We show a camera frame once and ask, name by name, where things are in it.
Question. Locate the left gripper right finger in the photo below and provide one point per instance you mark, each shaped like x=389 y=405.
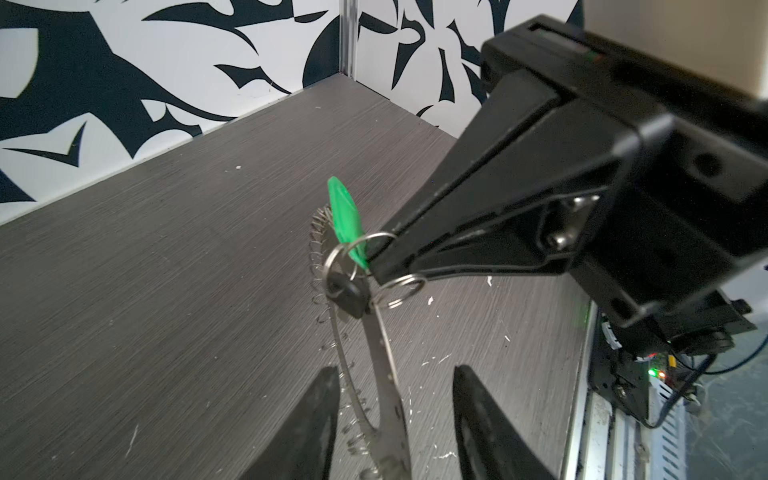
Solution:
x=488 y=445

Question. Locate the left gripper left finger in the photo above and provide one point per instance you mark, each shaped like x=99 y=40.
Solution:
x=303 y=447

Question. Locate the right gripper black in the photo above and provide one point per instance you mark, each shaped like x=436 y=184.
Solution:
x=519 y=195

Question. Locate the green plastic key tag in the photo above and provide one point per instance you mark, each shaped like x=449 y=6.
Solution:
x=347 y=224

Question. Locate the small electronics board green led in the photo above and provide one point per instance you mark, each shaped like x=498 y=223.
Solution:
x=617 y=376

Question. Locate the aluminium front rail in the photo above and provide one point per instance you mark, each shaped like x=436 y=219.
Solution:
x=603 y=442

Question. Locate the white slotted cable duct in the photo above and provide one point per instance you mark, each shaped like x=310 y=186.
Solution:
x=667 y=443

